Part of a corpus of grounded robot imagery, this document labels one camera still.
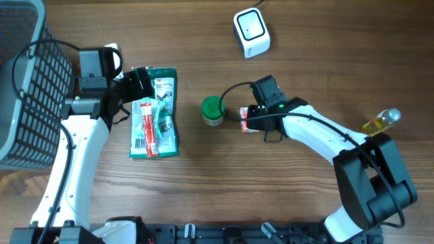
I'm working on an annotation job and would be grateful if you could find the red stick packet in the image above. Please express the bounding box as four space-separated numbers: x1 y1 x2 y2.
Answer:
140 102 159 157

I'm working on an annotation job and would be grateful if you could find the red tissue pack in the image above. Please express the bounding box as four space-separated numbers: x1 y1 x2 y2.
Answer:
239 106 260 134

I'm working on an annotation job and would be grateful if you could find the green 3M package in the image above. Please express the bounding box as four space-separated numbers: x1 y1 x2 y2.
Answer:
130 67 178 159

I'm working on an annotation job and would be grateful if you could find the teal plastic packet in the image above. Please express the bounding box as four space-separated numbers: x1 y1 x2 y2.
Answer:
142 98 168 138

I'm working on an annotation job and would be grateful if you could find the green lid jar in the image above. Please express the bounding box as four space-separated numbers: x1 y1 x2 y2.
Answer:
201 96 225 126

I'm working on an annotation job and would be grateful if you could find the yellow liquid bottle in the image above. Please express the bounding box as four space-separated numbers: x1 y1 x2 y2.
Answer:
359 108 401 136

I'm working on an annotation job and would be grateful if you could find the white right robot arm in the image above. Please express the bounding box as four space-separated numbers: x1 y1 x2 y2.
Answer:
247 75 417 243

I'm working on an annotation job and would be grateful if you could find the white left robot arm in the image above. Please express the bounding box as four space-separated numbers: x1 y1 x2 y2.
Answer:
10 47 154 243

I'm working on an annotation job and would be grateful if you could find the white barcode scanner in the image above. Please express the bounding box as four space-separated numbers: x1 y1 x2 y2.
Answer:
233 7 271 58

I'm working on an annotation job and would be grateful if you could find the grey mesh basket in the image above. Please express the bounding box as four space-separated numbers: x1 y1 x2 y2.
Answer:
1 1 75 170

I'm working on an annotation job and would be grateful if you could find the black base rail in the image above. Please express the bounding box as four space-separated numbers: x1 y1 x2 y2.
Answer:
145 222 384 244

